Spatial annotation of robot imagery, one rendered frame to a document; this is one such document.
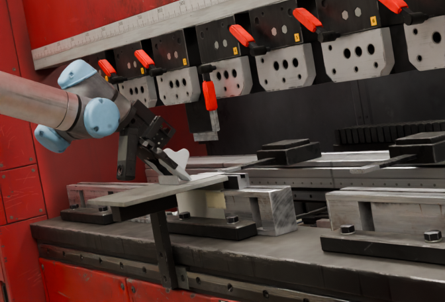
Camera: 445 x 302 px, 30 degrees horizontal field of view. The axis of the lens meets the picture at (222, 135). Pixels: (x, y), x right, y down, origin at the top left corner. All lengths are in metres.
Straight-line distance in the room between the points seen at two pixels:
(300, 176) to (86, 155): 0.91
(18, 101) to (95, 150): 1.21
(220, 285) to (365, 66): 0.58
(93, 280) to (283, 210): 0.73
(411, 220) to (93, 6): 1.13
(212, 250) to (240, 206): 0.14
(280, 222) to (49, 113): 0.53
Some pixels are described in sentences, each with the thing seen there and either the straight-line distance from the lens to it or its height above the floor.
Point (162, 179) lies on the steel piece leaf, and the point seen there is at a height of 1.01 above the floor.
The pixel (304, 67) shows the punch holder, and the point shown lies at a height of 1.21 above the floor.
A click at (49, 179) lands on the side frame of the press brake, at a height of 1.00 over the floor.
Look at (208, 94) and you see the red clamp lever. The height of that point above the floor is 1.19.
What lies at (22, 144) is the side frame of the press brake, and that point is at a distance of 2.64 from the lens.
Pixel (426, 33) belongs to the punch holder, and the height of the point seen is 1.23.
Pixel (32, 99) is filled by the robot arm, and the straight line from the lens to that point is 1.55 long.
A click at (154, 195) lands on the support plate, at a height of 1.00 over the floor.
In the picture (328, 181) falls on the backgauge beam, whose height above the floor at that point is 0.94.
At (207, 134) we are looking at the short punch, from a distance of 1.92.
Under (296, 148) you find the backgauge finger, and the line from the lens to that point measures 2.00.
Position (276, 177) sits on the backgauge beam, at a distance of 2.11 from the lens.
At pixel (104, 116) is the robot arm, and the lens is 1.60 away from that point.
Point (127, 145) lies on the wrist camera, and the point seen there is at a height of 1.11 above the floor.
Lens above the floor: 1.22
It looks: 4 degrees down
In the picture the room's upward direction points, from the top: 10 degrees counter-clockwise
